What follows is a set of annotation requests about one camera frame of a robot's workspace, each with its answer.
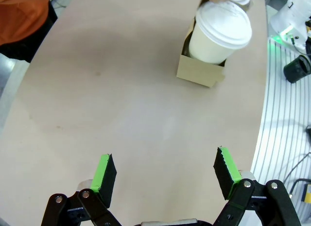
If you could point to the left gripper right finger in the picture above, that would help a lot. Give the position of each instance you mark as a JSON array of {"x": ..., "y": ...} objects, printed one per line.
[{"x": 227, "y": 172}]

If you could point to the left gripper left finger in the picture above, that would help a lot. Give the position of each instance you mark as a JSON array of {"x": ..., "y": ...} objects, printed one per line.
[{"x": 104, "y": 182}]

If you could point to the white paper cup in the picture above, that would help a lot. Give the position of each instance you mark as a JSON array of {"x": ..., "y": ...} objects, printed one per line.
[{"x": 209, "y": 46}]

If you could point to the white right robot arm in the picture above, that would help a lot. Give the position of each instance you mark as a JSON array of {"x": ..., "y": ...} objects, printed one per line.
[{"x": 291, "y": 12}]

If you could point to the yellow device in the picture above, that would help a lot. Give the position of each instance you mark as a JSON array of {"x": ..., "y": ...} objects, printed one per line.
[{"x": 306, "y": 192}]

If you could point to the black cylindrical lens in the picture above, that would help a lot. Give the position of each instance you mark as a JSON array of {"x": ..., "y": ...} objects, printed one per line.
[{"x": 297, "y": 69}]

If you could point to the person in orange hoodie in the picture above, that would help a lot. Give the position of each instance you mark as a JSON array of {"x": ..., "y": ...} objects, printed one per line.
[{"x": 17, "y": 19}]

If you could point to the ribbed aluminium table frame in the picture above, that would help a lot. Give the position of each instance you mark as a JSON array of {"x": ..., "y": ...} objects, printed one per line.
[{"x": 279, "y": 126}]

